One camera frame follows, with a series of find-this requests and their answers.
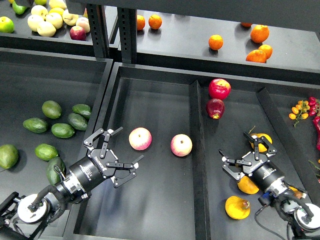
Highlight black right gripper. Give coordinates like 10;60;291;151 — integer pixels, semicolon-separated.
218;132;286;193

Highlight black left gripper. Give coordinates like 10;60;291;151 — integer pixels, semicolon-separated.
68;126;144;193

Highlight dark green avocado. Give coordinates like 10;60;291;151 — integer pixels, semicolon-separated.
46;156;66;186

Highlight yellow pear brown stem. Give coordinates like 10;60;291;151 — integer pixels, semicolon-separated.
225;195;251;220

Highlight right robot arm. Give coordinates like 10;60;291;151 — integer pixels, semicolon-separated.
220;132;320;240

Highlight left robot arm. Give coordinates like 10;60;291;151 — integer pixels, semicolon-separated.
0;127;141;240

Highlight yellow pear top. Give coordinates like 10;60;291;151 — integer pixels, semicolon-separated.
248;125;273;153

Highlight green avocado middle right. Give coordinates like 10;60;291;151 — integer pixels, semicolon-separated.
67;113;88;131

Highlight green avocado center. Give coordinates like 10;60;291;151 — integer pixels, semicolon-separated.
51;123;75;139

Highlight green avocado upper right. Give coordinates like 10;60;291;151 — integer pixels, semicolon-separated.
72;103;92;119

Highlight green avocado lower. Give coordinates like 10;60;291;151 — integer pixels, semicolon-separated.
34;143;59;161

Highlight green avocado top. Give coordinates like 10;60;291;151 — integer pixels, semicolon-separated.
41;100;62;119

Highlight green avocado left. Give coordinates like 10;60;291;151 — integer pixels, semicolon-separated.
22;117;49;134

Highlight large green avocado far-left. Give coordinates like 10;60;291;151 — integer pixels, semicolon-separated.
0;144;19;169

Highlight pale yellow pear front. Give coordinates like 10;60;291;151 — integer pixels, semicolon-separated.
36;21;56;37

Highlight pale yellow pear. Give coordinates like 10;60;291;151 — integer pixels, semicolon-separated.
62;9;79;27
27;14;44;32
36;21;56;37
45;12;63;29

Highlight pale yellow pear right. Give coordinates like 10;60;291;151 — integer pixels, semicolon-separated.
62;9;79;27

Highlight pale yellow pear center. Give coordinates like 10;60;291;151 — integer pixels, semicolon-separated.
45;12;63;29

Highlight pale yellow pear left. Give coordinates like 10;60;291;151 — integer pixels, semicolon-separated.
27;14;44;32

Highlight pink apple left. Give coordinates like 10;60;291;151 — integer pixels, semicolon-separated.
128;127;152;151

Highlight pink apple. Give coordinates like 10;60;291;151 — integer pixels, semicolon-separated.
128;127;152;151
170;134;193;157

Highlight dark red apple lower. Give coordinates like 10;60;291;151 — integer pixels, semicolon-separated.
206;98;225;120

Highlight pink apple right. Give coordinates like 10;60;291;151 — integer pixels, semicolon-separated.
170;134;193;157

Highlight orange cherry tomato bunch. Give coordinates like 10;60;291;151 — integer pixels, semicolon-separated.
288;100;310;127

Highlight red apple upper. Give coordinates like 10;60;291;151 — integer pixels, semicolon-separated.
208;78;231;100

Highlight red chili peppers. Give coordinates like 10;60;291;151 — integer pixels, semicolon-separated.
308;96;320;151

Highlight black tray divider center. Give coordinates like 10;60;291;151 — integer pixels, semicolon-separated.
189;80;211;240

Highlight orange front right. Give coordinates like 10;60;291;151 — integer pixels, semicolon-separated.
245;49;267;63

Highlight orange behind right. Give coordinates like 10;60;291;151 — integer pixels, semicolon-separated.
258;44;273;60

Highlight orange on shelf center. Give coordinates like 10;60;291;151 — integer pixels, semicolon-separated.
208;34;224;51

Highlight large orange on shelf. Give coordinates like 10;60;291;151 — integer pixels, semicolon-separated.
250;24;270;44

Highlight red apple on shelf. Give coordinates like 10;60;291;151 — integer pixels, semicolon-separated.
69;25;87;41

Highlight pink peach on shelf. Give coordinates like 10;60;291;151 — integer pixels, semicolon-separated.
76;17;91;34

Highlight orange on shelf left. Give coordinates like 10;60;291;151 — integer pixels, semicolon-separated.
136;14;146;31

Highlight black shelf post right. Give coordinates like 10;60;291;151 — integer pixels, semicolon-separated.
117;7;137;64

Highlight black shelf post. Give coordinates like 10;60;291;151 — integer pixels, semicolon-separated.
117;7;137;64
86;3;110;59

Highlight black shelf post left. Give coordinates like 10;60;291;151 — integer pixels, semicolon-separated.
86;3;110;59

